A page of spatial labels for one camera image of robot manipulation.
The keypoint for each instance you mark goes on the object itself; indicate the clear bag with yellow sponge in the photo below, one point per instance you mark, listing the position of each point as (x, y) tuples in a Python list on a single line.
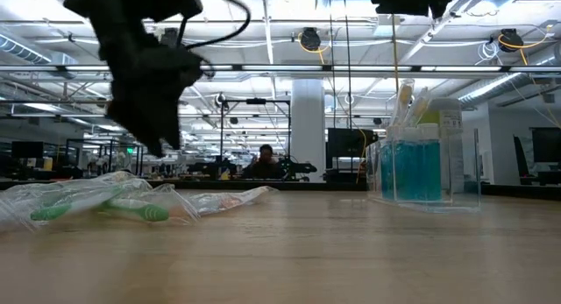
[(228, 201)]

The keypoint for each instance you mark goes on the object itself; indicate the grey ventilation duct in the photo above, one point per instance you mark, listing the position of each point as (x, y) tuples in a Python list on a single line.
[(22, 50), (491, 87)]

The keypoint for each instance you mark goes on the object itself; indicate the black background gantry frame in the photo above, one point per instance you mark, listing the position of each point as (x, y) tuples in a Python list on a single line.
[(289, 142)]

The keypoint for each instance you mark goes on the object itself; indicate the blue mouthwash bottle silver cap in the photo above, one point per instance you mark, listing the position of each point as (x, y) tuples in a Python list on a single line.
[(431, 172), (388, 172), (409, 172)]

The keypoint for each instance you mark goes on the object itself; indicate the black office chair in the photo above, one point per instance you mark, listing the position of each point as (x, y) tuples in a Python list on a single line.
[(521, 157)]

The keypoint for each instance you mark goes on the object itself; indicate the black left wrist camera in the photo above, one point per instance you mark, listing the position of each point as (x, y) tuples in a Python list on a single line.
[(175, 2)]

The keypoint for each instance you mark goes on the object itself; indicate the black cabinet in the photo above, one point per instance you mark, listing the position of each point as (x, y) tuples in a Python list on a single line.
[(350, 142)]

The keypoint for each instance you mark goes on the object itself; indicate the small yellow object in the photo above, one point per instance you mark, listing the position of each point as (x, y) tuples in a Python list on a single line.
[(47, 164)]

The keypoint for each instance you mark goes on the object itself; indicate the black background robot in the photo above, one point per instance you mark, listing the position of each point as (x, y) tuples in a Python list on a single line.
[(300, 167)]

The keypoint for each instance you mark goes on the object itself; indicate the white building column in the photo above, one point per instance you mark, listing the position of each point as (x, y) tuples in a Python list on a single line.
[(308, 129)]

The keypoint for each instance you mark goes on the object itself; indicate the black monitor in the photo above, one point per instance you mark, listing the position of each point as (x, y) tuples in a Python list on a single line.
[(27, 150), (548, 144)]

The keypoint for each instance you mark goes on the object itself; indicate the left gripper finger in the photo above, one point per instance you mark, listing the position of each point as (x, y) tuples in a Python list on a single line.
[(140, 131), (168, 135)]

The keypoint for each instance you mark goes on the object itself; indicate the clear acrylic organizer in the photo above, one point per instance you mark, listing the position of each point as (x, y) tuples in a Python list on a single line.
[(469, 172)]

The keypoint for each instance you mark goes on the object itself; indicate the orange toothbrush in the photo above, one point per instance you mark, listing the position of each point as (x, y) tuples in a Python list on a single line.
[(420, 107), (405, 98)]

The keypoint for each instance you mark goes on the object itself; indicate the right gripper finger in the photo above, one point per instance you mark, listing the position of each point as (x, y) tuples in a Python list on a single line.
[(401, 2), (442, 2)]

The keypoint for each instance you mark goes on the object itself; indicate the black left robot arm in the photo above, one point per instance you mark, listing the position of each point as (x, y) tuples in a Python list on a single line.
[(87, 2)]

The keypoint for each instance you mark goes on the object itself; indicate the person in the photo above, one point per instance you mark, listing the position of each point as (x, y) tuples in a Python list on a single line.
[(265, 161)]

